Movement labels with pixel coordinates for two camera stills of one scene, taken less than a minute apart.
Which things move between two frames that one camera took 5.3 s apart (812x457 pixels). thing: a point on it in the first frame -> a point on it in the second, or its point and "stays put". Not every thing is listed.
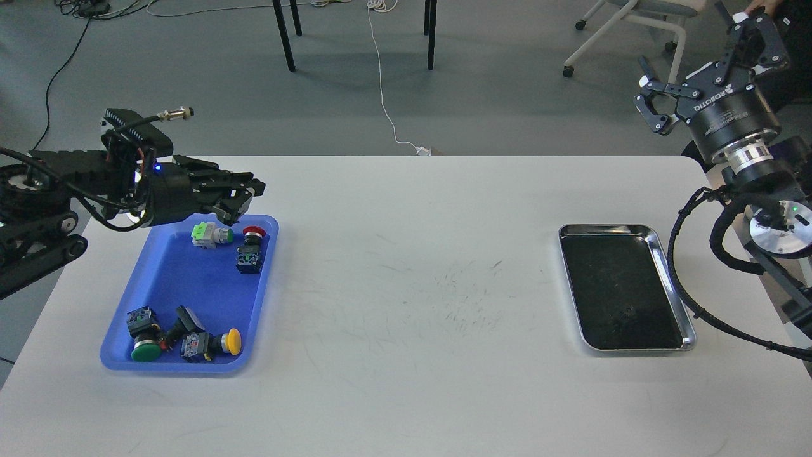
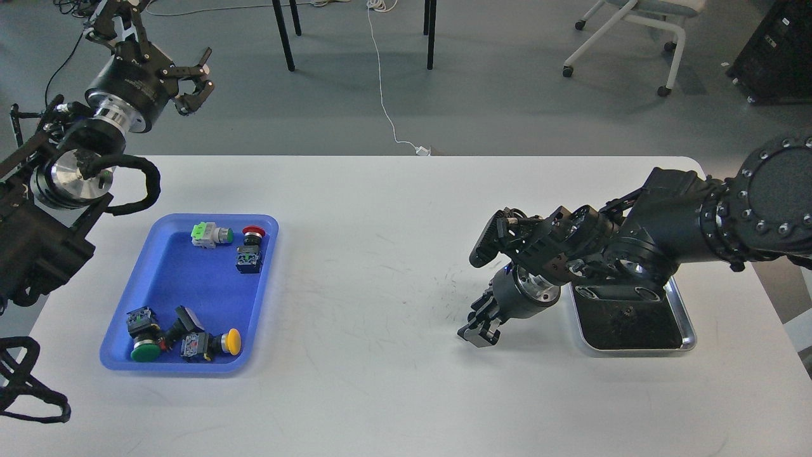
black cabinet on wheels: (793, 82) stays put
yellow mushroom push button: (198, 345) stays put
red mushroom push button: (248, 259) stays put
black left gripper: (176, 192) -> (127, 90)
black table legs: (290, 61) stays put
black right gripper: (724, 110) -> (514, 292)
